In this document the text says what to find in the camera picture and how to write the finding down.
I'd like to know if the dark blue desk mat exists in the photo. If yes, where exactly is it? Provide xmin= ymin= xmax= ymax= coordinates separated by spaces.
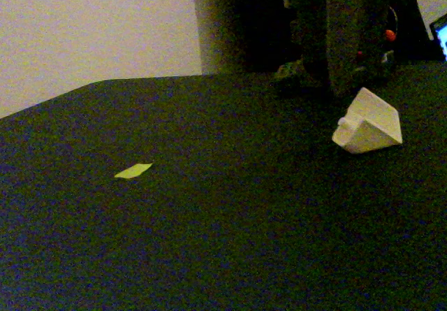
xmin=0 ymin=73 xmax=447 ymax=311

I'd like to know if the white plastic printed part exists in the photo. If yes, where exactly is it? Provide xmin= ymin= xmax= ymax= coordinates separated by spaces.
xmin=331 ymin=86 xmax=404 ymax=155

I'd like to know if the laptop with lit screen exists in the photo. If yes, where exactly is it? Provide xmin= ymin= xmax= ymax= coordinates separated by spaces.
xmin=429 ymin=13 xmax=447 ymax=62

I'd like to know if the small green paper note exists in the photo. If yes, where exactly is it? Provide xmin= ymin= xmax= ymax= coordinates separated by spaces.
xmin=113 ymin=162 xmax=154 ymax=180

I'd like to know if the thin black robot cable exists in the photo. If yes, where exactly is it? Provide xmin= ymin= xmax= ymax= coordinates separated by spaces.
xmin=388 ymin=5 xmax=400 ymax=33

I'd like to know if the black and orange table clamp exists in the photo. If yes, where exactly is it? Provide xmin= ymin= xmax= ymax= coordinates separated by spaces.
xmin=355 ymin=29 xmax=398 ymax=60

